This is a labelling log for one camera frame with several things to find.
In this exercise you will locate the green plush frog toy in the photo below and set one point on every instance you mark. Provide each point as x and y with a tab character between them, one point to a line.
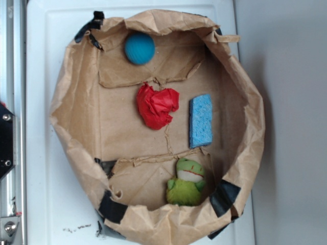
186	188

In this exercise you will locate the crumpled red paper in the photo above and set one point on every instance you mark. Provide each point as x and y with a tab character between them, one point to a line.
155	106

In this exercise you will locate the black mounting bracket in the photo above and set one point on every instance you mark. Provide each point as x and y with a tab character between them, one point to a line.
6	141

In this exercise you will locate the blue ball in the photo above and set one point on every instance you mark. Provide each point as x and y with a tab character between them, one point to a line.
139	48

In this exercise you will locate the brown paper bag bin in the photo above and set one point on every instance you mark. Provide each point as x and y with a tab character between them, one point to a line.
124	166

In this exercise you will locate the blue sponge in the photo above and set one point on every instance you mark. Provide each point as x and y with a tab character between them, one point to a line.
201	115

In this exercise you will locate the metal rail frame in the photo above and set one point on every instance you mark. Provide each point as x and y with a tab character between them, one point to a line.
13	95

